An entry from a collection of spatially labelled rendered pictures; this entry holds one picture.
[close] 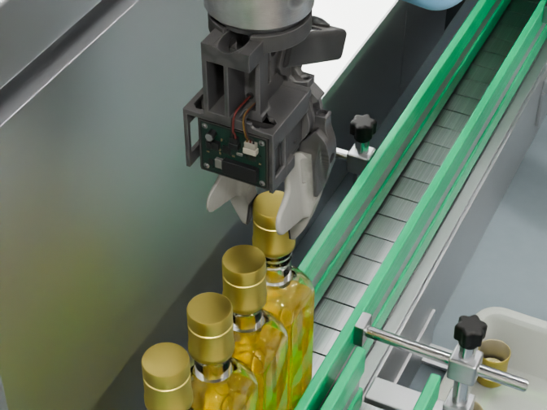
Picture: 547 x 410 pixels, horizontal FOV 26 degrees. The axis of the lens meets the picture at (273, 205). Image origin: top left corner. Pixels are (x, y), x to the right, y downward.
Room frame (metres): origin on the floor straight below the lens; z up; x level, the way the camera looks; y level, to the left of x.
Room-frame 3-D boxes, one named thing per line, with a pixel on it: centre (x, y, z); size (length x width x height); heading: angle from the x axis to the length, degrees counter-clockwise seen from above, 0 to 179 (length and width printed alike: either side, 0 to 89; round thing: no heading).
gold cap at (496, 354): (0.88, -0.24, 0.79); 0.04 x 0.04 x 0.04
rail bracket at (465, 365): (0.75, -0.16, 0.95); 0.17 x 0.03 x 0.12; 64
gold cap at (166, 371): (0.56, 0.08, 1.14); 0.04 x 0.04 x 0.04
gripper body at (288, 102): (0.69, 0.01, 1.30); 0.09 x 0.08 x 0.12; 153
